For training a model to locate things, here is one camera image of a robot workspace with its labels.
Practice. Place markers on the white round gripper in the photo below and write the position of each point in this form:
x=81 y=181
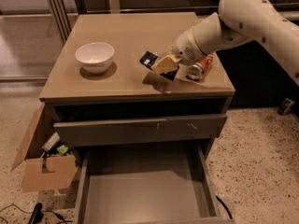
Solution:
x=184 y=49

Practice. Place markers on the dark blue rxbar wrapper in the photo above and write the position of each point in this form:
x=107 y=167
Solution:
x=149 y=59

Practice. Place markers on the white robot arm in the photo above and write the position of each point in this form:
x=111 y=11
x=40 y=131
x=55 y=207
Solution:
x=236 y=22

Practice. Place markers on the grey drawer cabinet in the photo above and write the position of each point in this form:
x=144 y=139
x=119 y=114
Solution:
x=128 y=90

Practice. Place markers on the open middle drawer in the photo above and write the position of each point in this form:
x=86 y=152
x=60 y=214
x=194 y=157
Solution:
x=150 y=184

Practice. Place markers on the closed top drawer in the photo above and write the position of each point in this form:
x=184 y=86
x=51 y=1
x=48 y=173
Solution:
x=133 y=131

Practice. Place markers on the orange soda can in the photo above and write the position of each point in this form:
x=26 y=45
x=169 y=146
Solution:
x=199 y=70

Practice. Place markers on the white ceramic bowl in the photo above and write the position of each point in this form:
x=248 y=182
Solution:
x=95 y=57

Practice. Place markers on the small grey floor object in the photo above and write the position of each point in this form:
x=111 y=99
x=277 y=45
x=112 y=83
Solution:
x=286 y=106

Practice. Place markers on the white packet in box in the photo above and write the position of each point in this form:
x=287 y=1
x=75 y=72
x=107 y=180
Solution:
x=51 y=143

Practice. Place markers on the green packet in box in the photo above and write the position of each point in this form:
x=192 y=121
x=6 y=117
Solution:
x=62 y=149

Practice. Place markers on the open cardboard box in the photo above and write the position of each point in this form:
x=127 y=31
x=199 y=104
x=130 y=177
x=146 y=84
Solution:
x=55 y=172

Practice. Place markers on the black device on floor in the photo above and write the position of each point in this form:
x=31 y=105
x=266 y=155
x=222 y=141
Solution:
x=37 y=214

